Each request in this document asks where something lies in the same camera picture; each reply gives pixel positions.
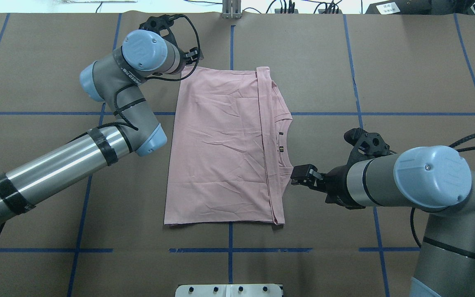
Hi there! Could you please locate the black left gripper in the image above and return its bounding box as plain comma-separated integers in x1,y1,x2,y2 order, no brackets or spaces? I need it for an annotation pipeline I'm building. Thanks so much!
138,14,202,69

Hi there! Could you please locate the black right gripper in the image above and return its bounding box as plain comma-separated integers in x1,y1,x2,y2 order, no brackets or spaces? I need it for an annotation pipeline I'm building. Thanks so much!
290,128,392,209

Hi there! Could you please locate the pink t-shirt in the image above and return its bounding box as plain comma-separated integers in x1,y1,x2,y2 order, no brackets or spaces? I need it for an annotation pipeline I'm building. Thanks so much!
164,66,293,226

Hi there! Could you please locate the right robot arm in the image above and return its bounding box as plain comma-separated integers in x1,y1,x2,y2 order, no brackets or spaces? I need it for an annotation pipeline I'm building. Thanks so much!
290,128,475,297

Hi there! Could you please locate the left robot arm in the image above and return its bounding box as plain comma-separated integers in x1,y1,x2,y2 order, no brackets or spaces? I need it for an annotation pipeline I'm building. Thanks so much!
0,14,203,232

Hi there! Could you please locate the aluminium frame post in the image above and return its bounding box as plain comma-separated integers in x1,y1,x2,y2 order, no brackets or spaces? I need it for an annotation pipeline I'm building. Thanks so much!
221,0,242,19

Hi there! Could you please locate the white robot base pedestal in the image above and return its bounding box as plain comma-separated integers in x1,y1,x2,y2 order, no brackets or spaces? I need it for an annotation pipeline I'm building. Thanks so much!
175,283,284,297

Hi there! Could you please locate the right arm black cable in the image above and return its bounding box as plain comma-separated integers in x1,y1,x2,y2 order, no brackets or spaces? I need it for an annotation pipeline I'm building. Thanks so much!
410,128,475,248

